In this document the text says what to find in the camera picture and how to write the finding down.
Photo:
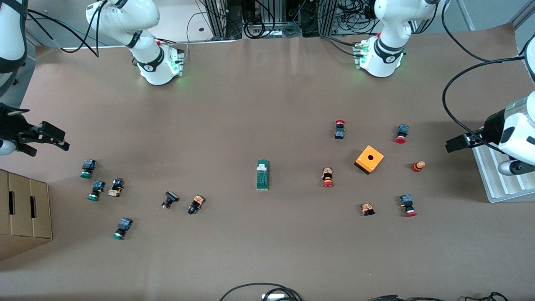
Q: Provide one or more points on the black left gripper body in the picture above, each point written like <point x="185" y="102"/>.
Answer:
<point x="490" y="128"/>

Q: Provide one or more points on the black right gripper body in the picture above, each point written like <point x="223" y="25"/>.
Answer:
<point x="10" y="126"/>

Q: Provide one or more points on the green terminal block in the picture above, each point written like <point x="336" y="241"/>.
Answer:
<point x="262" y="182"/>

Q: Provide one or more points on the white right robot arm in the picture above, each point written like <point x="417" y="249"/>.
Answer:
<point x="125" y="16"/>

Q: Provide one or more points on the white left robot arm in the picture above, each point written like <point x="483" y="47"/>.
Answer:
<point x="393" y="25"/>

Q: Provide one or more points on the green mushroom push button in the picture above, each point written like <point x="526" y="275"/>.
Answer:
<point x="88" y="165"/>
<point x="124" y="224"/>
<point x="98" y="186"/>

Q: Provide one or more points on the small red yellow button head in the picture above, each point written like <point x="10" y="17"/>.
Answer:
<point x="417" y="167"/>

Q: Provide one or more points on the red mushroom button blue block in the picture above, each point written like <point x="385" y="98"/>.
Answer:
<point x="406" y="200"/>
<point x="402" y="129"/>

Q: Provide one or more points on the white grooved tray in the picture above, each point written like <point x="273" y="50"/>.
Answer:
<point x="501" y="188"/>

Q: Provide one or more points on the brown cardboard box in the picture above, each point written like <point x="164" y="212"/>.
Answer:
<point x="21" y="209"/>
<point x="42" y="213"/>

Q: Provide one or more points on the orange black contact block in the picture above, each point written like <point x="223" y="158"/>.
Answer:
<point x="367" y="208"/>

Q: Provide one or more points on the red push button black body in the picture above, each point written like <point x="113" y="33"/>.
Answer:
<point x="340" y="133"/>

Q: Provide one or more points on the black square head push button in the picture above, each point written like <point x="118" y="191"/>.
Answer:
<point x="170" y="196"/>

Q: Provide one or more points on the red emergency stop orange block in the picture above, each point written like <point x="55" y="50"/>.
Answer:
<point x="327" y="173"/>

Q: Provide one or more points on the aluminium equipment rack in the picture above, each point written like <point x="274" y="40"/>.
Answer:
<point x="271" y="12"/>

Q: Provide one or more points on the white plug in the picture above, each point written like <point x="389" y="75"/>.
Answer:
<point x="272" y="297"/>

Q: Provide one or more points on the orange button enclosure box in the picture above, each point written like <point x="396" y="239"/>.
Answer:
<point x="373" y="164"/>

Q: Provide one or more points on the aluminium frame post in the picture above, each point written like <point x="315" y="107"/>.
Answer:
<point x="464" y="14"/>
<point x="524" y="12"/>

